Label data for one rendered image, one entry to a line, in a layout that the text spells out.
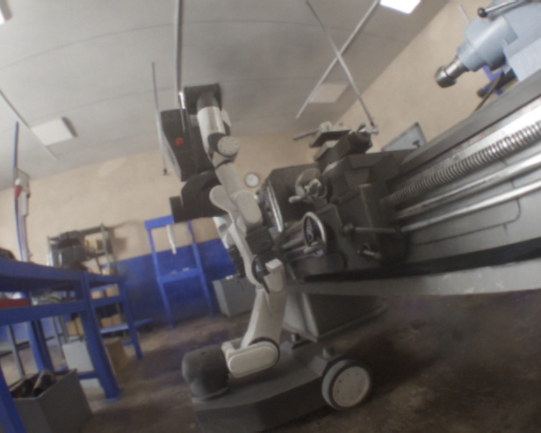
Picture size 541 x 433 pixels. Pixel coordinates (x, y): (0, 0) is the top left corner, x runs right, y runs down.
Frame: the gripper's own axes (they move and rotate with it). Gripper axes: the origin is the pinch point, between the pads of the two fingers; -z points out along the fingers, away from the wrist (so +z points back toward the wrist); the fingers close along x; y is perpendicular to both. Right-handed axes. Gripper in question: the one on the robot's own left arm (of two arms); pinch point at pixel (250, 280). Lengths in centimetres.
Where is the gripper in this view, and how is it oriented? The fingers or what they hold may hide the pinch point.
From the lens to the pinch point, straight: 138.3
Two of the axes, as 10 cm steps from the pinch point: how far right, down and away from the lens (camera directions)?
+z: -4.4, -8.9, 0.9
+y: -2.8, 2.4, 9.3
